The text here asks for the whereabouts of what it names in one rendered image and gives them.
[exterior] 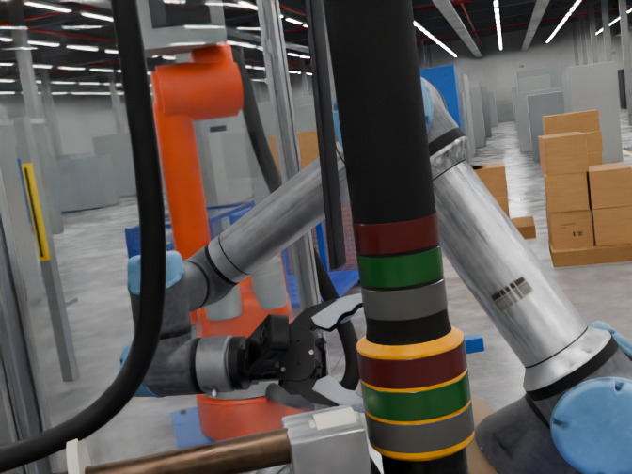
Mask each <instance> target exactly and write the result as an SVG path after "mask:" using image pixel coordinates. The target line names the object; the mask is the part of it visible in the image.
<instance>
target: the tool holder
mask: <svg viewBox="0 0 632 474"><path fill-rule="evenodd" d="M349 407H352V406H351V405H350V404H345V405H341V406H335V407H330V408H326V409H321V410H316V411H311V412H307V413H301V414H296V415H291V416H287V417H283V418H282V420H281V422H282V428H289V430H288V432H287V439H288V444H289V450H290V456H291V463H290V464H288V465H289V468H290V472H291V474H381V472H380V470H379V469H378V467H377V465H376V464H375V462H374V461H373V460H372V458H371V455H370V454H369V447H368V440H367V433H366V430H365V428H364V426H363V425H362V423H361V421H360V420H359V419H356V421H357V422H353V423H348V424H343V425H339V426H334V427H329V428H324V429H319V430H317V428H316V427H312V428H311V427H310V425H309V423H308V421H309V420H312V417H311V416H312V415H315V414H320V413H324V412H329V411H334V410H340V409H344V408H349Z"/></svg>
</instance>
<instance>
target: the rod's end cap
mask: <svg viewBox="0 0 632 474"><path fill-rule="evenodd" d="M311 417H312V420H309V421H308V423H309V425H310V427H311V428H312V427H316V428H317V430H319V429H324V428H329V427H334V426H339V425H343V424H348V423H353V422H357V421H356V419H359V420H360V417H359V415H358V413H357V412H356V411H355V412H354V411H353V409H352V407H349V408H344V409H340V410H334V411H329V412H324V413H320V414H315V415H312V416H311ZM360 421H361V420H360Z"/></svg>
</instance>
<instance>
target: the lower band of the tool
mask: <svg viewBox="0 0 632 474"><path fill-rule="evenodd" d="M463 339H464V334H463V332H462V331H461V330H459V329H457V328H455V327H453V326H452V327H451V332H450V333H449V334H448V335H446V336H444V337H442V338H440V339H437V340H432V341H428V342H423V343H419V344H412V345H400V346H389V345H380V344H375V343H371V342H369V341H367V339H366V336H365V337H363V338H362V339H361V340H360V341H359V342H358V343H357V345H356V349H357V351H358V352H359V353H360V354H362V355H364V356H367V357H371V358H377V359H411V358H419V357H425V356H433V355H437V354H440V353H443V352H446V351H448V350H450V349H452V348H455V347H456V346H458V345H459V344H460V343H461V342H462V341H463ZM466 371H467V368H466ZM466 371H464V372H463V373H462V374H461V375H459V376H458V377H456V378H454V379H452V380H449V381H448V382H445V383H442V384H438V385H434V386H430V387H419V388H409V389H391V388H381V387H374V386H371V385H368V384H366V383H365V382H363V381H362V380H361V382H362V383H363V384H364V385H365V386H366V387H369V388H372V389H375V390H380V391H386V392H415V391H422V390H428V389H433V388H438V387H443V386H446V385H449V384H451V383H453V382H455V381H457V380H459V379H460V378H462V377H463V376H464V375H465V374H466ZM469 405H470V401H469V403H468V404H467V405H466V406H465V407H463V408H462V409H460V410H458V411H456V412H454V413H452V414H449V415H447V416H444V417H440V418H436V419H427V420H420V421H393V420H386V419H379V418H377V417H374V416H372V415H370V414H369V413H368V412H367V411H366V410H365V411H366V413H367V415H368V416H369V417H371V418H372V419H375V420H378V421H381V422H384V423H390V424H402V425H411V424H423V423H430V422H435V421H440V420H442V419H448V418H451V417H453V416H455V415H457V414H459V413H461V412H463V411H464V410H465V409H467V408H468V406H469ZM473 436H474V432H473V433H472V435H471V436H470V437H469V438H468V439H466V440H465V441H463V442H462V443H460V444H458V445H455V446H453V447H450V448H447V449H444V450H437V451H432V452H424V453H399V452H393V451H388V450H382V449H380V448H378V447H376V446H374V445H373V444H372V443H371V441H370V444H371V447H372V448H373V449H374V450H376V451H378V452H379V453H381V454H382V455H384V456H386V457H388V458H391V459H395V460H401V461H428V460H434V459H439V458H443V457H446V456H449V455H452V454H454V453H455V452H457V451H459V450H461V449H463V448H464V447H465V446H466V445H467V444H468V443H469V442H470V441H471V440H472V438H473Z"/></svg>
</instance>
